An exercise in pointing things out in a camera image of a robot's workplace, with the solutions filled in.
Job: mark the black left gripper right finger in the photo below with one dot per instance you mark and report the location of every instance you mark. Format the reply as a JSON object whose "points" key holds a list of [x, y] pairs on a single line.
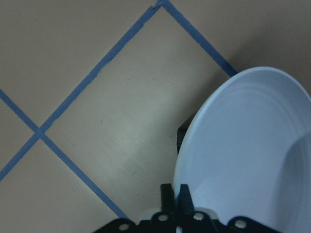
{"points": [[185, 204]]}

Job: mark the light blue plate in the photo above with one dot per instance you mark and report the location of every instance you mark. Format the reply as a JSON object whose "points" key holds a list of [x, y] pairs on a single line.
{"points": [[247, 152]]}

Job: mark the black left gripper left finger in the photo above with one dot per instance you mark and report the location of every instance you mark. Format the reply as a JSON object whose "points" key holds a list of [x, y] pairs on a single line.
{"points": [[167, 198]]}

